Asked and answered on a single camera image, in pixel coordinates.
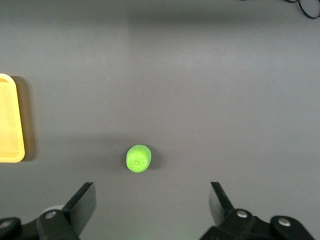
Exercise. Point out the green toy cabbage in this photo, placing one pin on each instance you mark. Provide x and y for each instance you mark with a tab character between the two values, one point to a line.
138	158

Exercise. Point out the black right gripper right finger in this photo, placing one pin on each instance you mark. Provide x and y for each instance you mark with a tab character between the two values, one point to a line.
232	220

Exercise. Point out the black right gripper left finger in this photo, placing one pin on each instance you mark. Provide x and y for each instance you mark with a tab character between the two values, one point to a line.
75	212

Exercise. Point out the yellow plastic tray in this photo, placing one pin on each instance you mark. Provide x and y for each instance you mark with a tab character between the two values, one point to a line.
10	120

